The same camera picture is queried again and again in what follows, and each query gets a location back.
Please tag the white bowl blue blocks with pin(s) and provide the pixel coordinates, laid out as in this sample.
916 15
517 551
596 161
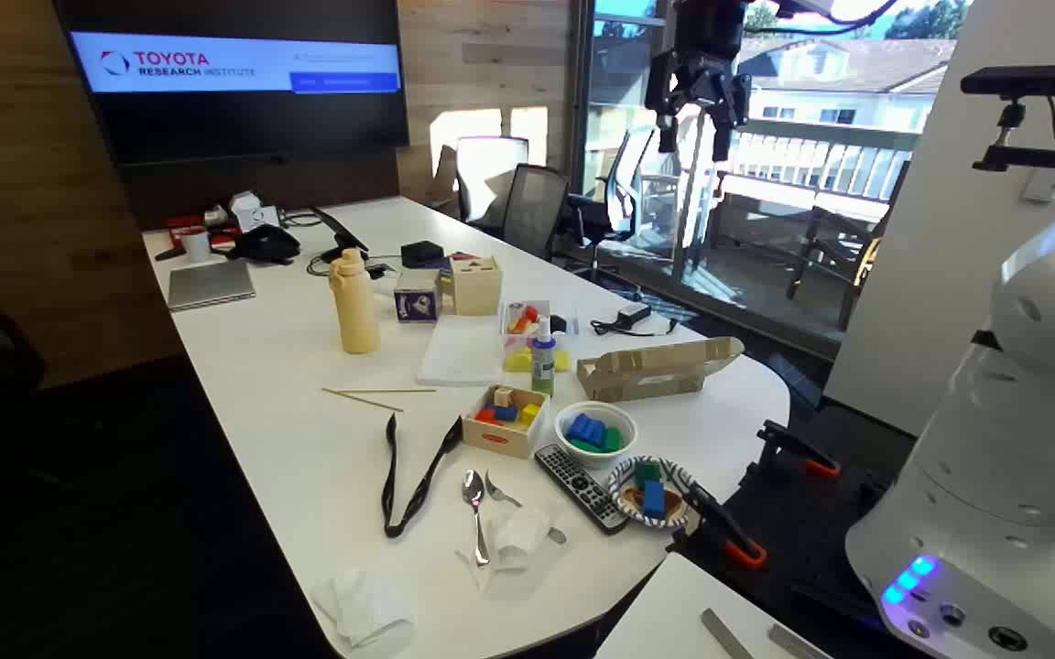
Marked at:
596 429

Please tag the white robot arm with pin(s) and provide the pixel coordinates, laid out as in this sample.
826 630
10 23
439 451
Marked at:
962 551

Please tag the cream squeeze bottle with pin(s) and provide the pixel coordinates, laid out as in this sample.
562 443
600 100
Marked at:
358 313

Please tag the white napkin under cutlery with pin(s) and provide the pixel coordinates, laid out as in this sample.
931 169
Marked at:
513 534

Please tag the clear bin of toys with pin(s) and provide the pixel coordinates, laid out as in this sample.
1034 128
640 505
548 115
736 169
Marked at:
530 318

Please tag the white side board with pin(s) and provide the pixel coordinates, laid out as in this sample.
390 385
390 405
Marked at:
686 613

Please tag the wall television screen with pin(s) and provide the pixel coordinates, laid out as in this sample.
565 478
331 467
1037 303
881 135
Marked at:
241 78

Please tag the black orange clamp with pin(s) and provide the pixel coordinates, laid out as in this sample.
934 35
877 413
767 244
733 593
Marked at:
787 439

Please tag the black camera on stand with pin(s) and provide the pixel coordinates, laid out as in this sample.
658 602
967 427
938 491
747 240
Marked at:
1014 84

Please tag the white glue bottle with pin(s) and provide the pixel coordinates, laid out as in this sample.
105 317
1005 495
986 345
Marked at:
544 363

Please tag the black office chair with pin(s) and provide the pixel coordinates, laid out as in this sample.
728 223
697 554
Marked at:
530 208

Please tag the patterned plate with blocks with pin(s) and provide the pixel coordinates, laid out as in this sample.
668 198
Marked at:
652 491

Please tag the cardboard box lid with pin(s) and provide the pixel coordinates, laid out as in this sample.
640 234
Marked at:
658 369

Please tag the grey laptop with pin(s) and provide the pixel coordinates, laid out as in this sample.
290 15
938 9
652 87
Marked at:
211 284

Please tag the small patterned cube box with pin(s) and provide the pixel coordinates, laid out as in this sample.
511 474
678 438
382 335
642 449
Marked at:
415 303

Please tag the wooden chopsticks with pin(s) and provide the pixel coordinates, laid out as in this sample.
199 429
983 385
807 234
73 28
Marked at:
377 396

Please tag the wooden shape sorter box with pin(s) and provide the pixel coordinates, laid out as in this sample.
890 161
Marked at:
470 286

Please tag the silver spoon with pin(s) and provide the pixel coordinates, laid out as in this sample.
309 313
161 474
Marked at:
473 499

